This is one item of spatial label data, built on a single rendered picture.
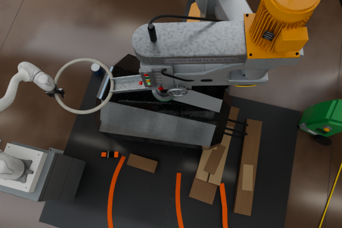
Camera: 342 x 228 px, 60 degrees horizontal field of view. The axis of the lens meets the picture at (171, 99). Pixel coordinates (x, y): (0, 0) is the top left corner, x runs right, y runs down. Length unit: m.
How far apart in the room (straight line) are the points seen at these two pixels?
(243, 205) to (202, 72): 1.61
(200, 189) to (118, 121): 1.08
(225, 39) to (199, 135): 1.04
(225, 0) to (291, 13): 0.82
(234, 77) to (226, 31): 0.48
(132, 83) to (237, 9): 1.00
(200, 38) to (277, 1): 0.51
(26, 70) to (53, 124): 1.36
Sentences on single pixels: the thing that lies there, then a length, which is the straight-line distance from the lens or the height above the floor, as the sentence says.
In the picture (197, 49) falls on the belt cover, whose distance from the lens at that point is 1.70.
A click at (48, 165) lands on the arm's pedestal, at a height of 0.80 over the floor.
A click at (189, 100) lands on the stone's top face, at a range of 2.49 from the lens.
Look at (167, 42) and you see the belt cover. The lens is 1.72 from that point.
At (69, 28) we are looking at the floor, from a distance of 4.02.
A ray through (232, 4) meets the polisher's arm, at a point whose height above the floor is 1.47.
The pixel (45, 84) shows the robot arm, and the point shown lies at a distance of 2.29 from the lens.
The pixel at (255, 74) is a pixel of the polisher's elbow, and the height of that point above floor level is 1.36.
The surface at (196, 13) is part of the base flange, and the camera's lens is 2.91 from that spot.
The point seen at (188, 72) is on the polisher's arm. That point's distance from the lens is 1.97.
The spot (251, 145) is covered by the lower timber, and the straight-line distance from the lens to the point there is 3.18.
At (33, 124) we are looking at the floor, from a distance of 3.71.
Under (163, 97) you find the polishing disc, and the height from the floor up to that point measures 0.85.
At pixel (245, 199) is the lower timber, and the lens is 3.13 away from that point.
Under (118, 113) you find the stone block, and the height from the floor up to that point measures 0.75.
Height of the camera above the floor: 3.21
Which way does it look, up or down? 72 degrees down
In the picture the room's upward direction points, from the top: 10 degrees counter-clockwise
